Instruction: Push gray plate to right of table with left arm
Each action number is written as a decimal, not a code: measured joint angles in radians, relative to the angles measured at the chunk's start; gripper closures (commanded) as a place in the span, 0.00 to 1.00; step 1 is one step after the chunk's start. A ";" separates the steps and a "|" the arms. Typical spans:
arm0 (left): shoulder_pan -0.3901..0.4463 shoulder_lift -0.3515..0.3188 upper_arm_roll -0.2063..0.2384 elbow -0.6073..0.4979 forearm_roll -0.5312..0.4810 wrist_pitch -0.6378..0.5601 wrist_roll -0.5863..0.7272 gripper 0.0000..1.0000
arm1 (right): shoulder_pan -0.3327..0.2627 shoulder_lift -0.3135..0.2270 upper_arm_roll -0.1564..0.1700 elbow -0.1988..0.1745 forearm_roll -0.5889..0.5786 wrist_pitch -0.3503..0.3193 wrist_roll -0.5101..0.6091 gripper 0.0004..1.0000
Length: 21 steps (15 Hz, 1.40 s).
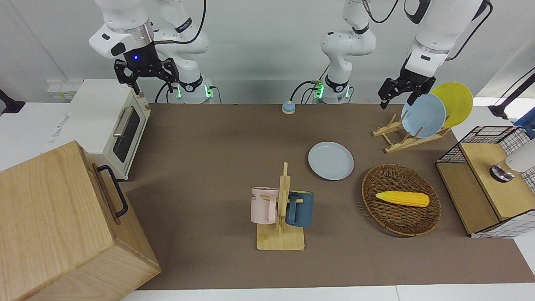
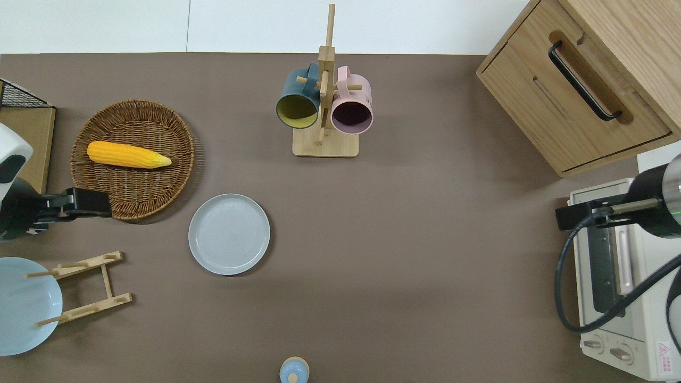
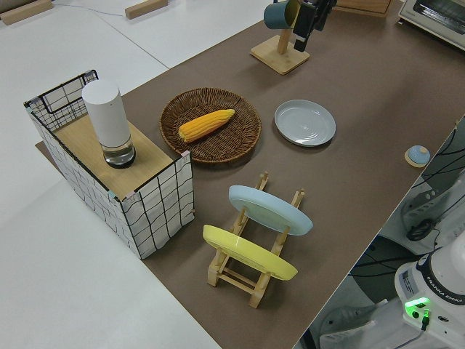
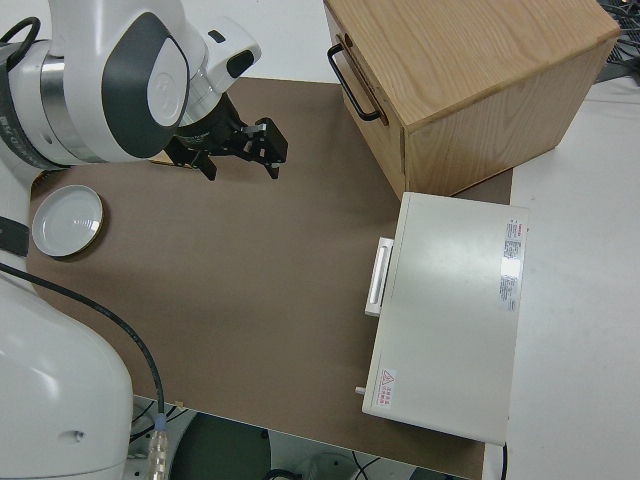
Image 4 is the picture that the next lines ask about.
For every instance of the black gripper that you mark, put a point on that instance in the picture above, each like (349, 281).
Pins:
(210, 132)

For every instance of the gray round plate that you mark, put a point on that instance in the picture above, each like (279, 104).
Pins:
(65, 222)

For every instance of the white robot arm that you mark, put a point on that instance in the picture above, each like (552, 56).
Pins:
(80, 30)

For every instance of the brown table mat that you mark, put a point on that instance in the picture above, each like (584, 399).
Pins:
(250, 300)

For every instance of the round wicker basket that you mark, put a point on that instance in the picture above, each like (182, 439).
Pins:
(40, 179)

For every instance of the wooden drawer cabinet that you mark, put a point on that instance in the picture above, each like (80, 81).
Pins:
(475, 75)

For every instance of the white toaster oven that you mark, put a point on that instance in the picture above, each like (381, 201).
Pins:
(450, 310)

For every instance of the gray round pedestal base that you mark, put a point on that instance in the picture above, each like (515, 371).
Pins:
(225, 450)

